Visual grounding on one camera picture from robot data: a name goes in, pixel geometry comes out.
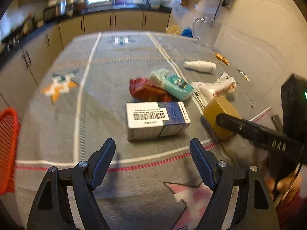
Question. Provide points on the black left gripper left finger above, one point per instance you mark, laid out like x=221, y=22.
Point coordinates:
x=51, y=207

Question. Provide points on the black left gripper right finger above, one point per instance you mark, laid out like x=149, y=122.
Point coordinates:
x=254, y=208

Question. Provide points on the white bag red lettering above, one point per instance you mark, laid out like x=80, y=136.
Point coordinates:
x=205, y=92

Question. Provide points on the blue white medicine box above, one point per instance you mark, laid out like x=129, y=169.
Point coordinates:
x=150, y=120

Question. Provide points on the orange-brown snack wrapper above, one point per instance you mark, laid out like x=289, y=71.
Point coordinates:
x=146, y=90

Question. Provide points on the beige lower kitchen cabinets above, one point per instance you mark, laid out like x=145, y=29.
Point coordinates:
x=23, y=67

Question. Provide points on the right hand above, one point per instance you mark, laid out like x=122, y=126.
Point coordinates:
x=283, y=186

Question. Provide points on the red plastic basket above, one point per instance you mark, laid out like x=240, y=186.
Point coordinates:
x=9, y=134

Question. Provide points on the orange candy wrapper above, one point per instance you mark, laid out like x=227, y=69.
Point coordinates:
x=221, y=58

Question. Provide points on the grey patterned tablecloth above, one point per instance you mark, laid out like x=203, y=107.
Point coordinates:
x=81, y=101

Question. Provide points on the white spray bottle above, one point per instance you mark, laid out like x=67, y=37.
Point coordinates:
x=200, y=66

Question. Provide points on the teal tissue packet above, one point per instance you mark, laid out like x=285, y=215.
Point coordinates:
x=172, y=83

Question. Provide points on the clear glass pitcher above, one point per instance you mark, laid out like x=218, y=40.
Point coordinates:
x=206, y=30

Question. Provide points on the blue plastic bag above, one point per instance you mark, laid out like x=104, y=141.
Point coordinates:
x=187, y=32

